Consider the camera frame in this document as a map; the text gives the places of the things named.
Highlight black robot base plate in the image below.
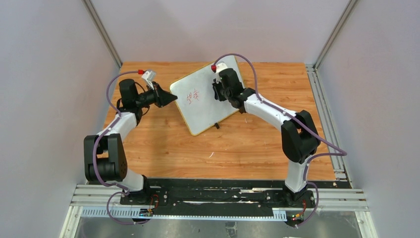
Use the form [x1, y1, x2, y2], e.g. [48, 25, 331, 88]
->
[119, 178, 317, 218]

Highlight yellow framed whiteboard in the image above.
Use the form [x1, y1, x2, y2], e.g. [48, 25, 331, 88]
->
[169, 62, 238, 136]

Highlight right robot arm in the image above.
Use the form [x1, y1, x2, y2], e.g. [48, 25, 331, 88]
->
[211, 65, 320, 207]

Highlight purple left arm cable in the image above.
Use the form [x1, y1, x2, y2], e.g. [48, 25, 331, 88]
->
[92, 70, 150, 226]

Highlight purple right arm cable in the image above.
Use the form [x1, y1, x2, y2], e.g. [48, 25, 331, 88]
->
[211, 53, 348, 228]

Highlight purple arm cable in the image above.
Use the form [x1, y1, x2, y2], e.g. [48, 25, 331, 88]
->
[92, 70, 150, 226]
[211, 53, 348, 228]

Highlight aluminium frame rails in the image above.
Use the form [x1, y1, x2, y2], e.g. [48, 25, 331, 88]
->
[60, 178, 378, 238]

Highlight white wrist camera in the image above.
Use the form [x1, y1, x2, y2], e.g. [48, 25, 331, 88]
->
[141, 70, 156, 85]
[215, 62, 228, 82]

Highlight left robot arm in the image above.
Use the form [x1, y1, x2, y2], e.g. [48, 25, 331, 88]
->
[84, 79, 178, 201]

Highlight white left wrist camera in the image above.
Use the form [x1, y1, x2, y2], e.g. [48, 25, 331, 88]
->
[141, 70, 156, 85]

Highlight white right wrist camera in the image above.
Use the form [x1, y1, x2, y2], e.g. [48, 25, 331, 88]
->
[215, 62, 228, 82]

